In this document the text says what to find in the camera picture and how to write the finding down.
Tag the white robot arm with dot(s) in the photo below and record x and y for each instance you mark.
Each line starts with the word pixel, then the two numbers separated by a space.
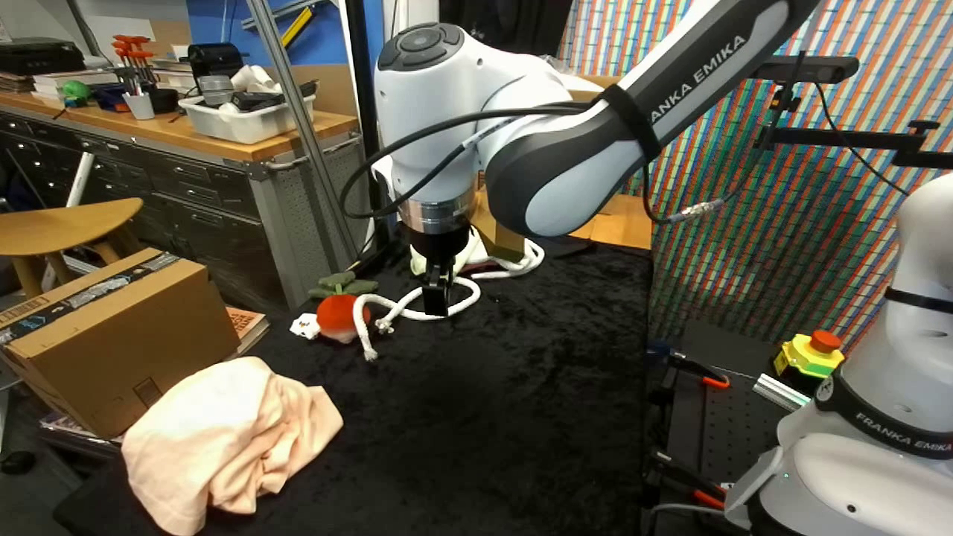
pixel 461 121

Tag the wooden workbench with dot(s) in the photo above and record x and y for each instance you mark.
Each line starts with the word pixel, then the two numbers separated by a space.
pixel 259 217

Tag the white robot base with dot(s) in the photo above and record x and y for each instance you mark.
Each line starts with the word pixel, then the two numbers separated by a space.
pixel 869 453

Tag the black table cloth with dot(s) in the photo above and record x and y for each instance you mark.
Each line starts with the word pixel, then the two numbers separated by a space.
pixel 515 418

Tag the black vertical pole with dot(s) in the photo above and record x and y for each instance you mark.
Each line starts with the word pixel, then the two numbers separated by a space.
pixel 360 69

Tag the red plush tomato toy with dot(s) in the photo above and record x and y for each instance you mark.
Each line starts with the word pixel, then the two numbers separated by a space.
pixel 338 319

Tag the red emergency stop button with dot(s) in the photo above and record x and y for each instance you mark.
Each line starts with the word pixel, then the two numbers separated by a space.
pixel 811 357

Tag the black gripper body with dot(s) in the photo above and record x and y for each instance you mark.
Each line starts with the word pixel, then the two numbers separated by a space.
pixel 439 251

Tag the cardboard box on floor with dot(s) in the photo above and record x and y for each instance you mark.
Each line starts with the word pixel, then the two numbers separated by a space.
pixel 107 345

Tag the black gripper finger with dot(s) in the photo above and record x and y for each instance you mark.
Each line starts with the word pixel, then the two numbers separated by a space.
pixel 430 299
pixel 445 293

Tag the round wooden stool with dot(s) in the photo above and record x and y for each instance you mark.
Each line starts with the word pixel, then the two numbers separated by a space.
pixel 35 239

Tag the peach folded towel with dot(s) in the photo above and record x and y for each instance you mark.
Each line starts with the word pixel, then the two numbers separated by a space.
pixel 223 436

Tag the white plastic bin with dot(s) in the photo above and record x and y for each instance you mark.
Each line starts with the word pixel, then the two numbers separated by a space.
pixel 244 118

